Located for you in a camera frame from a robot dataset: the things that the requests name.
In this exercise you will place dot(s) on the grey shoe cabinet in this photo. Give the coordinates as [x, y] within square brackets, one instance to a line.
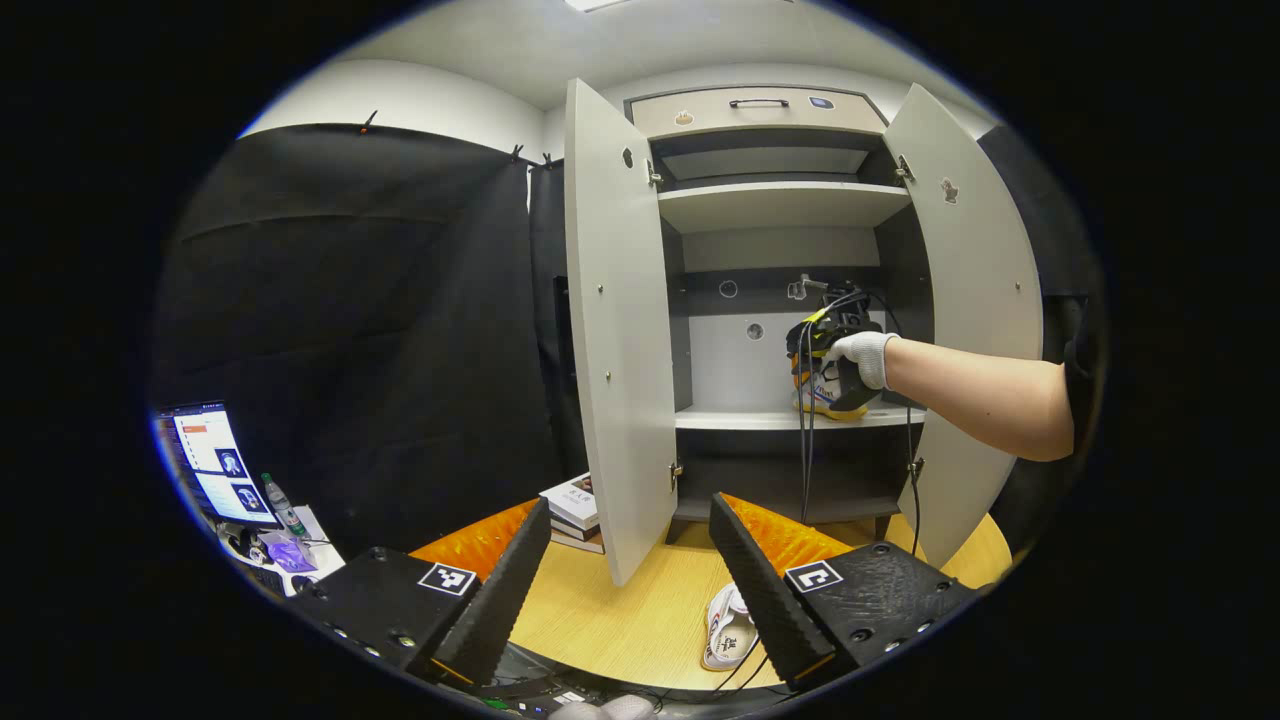
[780, 205]

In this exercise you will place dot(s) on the clear plastic bottle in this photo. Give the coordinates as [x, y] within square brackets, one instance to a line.
[283, 508]

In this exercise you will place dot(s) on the white canvas shoe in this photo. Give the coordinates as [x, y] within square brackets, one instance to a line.
[822, 398]
[725, 635]

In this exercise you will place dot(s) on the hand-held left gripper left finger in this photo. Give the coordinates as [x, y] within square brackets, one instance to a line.
[505, 590]

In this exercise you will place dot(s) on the ceiling light panel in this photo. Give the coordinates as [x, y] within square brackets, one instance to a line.
[590, 4]

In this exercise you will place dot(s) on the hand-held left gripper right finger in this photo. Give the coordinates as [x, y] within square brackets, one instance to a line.
[765, 590]

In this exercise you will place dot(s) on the computer monitor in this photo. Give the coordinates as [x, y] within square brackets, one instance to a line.
[215, 460]

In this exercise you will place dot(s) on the white paper sheet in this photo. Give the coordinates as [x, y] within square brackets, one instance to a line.
[325, 550]

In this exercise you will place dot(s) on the stack of books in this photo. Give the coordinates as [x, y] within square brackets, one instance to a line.
[572, 500]

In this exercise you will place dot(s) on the grey shoe cabinet door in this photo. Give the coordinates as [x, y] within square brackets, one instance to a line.
[620, 350]
[985, 260]

